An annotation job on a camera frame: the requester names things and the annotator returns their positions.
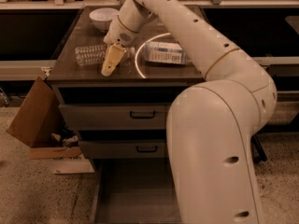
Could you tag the bottom open drawer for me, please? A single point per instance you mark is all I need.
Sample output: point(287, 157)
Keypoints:
point(135, 191)

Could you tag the grey drawer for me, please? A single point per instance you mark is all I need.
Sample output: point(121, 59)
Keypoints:
point(114, 117)
point(123, 149)

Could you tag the black wheeled stand leg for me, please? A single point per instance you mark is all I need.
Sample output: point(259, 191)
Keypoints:
point(258, 153)

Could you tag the white ceramic bowl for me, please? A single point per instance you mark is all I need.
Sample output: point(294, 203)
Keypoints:
point(101, 18)

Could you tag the middle grey drawer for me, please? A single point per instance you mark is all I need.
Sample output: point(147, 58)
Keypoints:
point(123, 149)

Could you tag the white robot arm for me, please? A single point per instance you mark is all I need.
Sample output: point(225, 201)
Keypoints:
point(209, 125)

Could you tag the top grey drawer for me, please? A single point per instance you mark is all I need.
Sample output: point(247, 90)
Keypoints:
point(114, 117)

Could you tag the white labelled plastic bottle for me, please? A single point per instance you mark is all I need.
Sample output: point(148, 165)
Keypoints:
point(164, 52)

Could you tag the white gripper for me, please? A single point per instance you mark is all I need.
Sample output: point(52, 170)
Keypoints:
point(120, 32)

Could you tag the dark wooden drawer cabinet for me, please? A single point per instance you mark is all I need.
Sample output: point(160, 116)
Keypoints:
point(133, 82)

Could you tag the brown cardboard box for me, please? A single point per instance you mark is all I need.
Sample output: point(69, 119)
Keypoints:
point(40, 125)

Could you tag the clear ribbed water bottle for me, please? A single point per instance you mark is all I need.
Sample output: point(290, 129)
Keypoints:
point(90, 55)

